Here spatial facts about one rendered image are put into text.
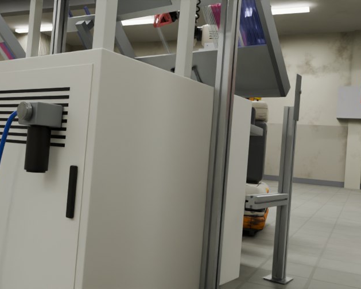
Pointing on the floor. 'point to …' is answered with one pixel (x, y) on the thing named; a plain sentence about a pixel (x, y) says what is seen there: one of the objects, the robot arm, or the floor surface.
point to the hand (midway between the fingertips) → (156, 24)
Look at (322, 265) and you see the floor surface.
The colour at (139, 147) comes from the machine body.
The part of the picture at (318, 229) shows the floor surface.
